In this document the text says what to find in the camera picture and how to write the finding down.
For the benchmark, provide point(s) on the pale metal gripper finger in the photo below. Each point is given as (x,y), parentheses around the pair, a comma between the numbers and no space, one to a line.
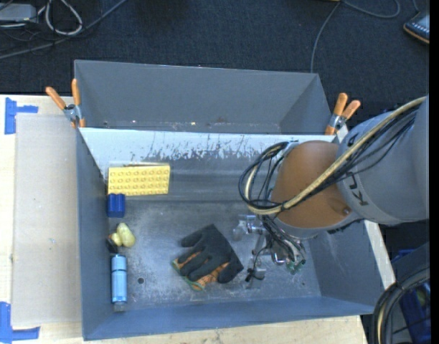
(257,277)
(242,225)

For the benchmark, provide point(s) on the black glove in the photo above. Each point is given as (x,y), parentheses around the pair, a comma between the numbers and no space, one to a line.
(212,251)

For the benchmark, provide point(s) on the orange and green mesh cloth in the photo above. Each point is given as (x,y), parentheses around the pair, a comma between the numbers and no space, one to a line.
(208,279)

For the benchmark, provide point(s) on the yellow studded flat block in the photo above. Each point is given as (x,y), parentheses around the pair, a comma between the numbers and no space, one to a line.
(138,180)

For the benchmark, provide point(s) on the yellow toy duck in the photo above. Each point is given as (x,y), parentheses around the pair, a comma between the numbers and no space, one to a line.
(125,235)

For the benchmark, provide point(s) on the blue plastic cup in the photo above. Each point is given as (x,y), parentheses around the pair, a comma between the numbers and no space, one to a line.
(115,205)

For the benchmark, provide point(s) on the grey metal bin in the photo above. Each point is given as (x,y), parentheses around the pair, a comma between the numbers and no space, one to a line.
(205,102)

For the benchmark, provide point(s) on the small black block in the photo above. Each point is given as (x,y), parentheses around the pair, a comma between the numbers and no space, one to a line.
(112,246)

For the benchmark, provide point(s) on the pale blue metal cylinder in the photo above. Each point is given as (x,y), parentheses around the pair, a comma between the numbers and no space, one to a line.
(119,278)

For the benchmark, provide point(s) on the pale flat board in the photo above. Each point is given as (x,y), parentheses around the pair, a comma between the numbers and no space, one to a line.
(43,210)

